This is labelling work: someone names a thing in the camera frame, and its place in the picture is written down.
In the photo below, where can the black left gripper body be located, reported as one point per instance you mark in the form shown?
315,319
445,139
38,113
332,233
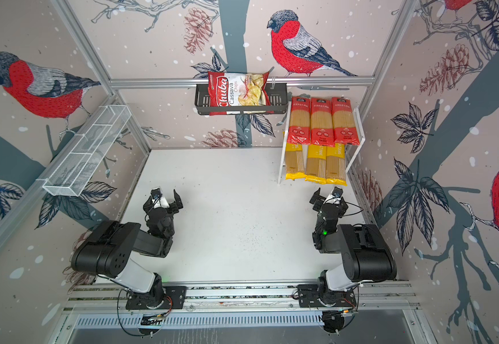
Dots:
172,209

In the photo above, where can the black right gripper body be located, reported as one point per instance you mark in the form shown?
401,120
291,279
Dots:
318,206

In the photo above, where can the yellow pasta bag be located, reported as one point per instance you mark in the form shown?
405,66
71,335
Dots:
336,165
294,161
316,164

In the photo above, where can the red spaghetti bag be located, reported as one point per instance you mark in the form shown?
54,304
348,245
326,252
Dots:
322,133
344,126
299,129

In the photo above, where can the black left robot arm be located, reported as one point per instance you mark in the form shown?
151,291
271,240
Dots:
106,253

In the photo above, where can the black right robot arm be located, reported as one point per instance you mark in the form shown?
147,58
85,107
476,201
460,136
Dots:
365,255

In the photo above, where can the white two-tier shelf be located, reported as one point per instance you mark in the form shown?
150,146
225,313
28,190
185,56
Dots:
350,151

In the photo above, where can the red cassava chips bag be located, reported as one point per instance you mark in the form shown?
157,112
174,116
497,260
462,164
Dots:
237,89

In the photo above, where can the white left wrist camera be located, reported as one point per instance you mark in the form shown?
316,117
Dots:
158,199

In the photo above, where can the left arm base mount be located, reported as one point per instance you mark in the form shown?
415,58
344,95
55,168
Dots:
158,298

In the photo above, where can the white wire mesh basket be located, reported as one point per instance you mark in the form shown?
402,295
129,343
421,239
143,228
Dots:
75,170

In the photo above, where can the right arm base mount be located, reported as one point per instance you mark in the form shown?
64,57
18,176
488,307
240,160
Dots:
318,296

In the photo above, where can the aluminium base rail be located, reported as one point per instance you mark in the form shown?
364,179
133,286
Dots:
248,296

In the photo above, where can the black wire wall basket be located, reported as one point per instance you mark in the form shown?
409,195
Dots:
273,100

